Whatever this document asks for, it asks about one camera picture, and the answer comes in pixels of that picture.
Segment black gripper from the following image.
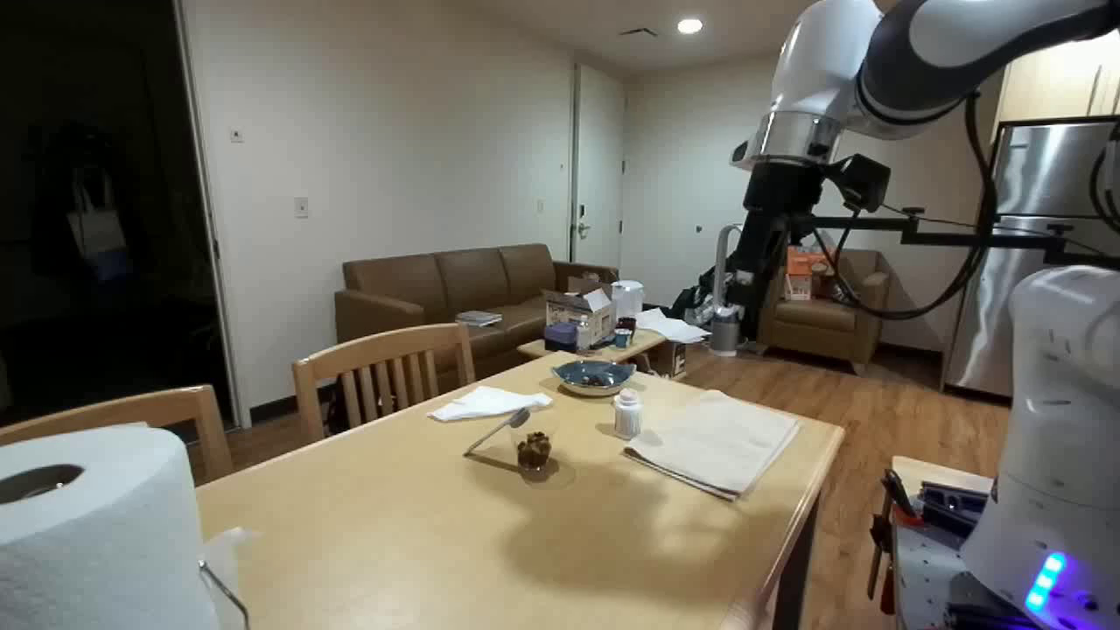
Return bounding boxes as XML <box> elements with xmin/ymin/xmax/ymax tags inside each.
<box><xmin>734</xmin><ymin>161</ymin><xmax>822</xmax><ymax>339</ymax></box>

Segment beige towel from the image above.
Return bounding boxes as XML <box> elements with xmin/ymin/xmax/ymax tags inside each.
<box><xmin>626</xmin><ymin>392</ymin><xmax>800</xmax><ymax>501</ymax></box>

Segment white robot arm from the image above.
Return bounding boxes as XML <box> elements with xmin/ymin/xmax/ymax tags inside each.
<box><xmin>740</xmin><ymin>0</ymin><xmax>1120</xmax><ymax>630</ymax></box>

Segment white paper towel roll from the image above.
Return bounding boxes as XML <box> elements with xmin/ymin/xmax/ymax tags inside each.
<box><xmin>0</xmin><ymin>424</ymin><xmax>218</xmax><ymax>630</ymax></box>

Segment brown armchair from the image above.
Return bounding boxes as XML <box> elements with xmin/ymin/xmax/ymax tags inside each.
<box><xmin>759</xmin><ymin>249</ymin><xmax>891</xmax><ymax>373</ymax></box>

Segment white papers on table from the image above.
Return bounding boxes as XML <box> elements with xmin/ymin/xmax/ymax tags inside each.
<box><xmin>636</xmin><ymin>310</ymin><xmax>709</xmax><ymax>348</ymax></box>

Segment wooden coffee table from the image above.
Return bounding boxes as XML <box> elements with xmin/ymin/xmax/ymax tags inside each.
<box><xmin>514</xmin><ymin>327</ymin><xmax>681</xmax><ymax>380</ymax></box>

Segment white door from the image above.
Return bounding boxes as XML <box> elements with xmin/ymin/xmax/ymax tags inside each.
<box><xmin>571</xmin><ymin>66</ymin><xmax>622</xmax><ymax>265</ymax></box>

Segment cardboard box on table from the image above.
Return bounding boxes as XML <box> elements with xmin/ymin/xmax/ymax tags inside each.
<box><xmin>542</xmin><ymin>292</ymin><xmax>617</xmax><ymax>349</ymax></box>

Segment white pill bottle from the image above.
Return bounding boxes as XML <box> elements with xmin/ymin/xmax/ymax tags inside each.
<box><xmin>617</xmin><ymin>392</ymin><xmax>641</xmax><ymax>439</ymax></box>

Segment blue ceramic plate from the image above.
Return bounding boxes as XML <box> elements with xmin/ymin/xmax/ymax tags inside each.
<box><xmin>556</xmin><ymin>362</ymin><xmax>635</xmax><ymax>399</ymax></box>

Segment stainless steel refrigerator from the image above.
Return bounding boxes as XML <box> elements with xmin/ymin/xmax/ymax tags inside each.
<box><xmin>941</xmin><ymin>115</ymin><xmax>1120</xmax><ymax>399</ymax></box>

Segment brown leather sofa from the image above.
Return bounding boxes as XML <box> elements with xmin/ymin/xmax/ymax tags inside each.
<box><xmin>338</xmin><ymin>242</ymin><xmax>620</xmax><ymax>375</ymax></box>

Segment side cart with tools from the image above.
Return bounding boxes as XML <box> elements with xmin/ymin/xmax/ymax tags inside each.
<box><xmin>864</xmin><ymin>454</ymin><xmax>1035</xmax><ymax>630</ymax></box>

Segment white paper napkin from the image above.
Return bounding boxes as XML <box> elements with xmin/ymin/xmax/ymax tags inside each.
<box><xmin>436</xmin><ymin>387</ymin><xmax>551</xmax><ymax>424</ymax></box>

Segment near wooden chair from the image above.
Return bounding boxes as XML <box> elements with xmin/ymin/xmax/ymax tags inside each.
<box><xmin>0</xmin><ymin>387</ymin><xmax>235</xmax><ymax>481</ymax></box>

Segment white tote bag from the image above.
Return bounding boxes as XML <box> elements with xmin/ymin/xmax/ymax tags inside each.
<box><xmin>68</xmin><ymin>167</ymin><xmax>132</xmax><ymax>280</ymax></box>

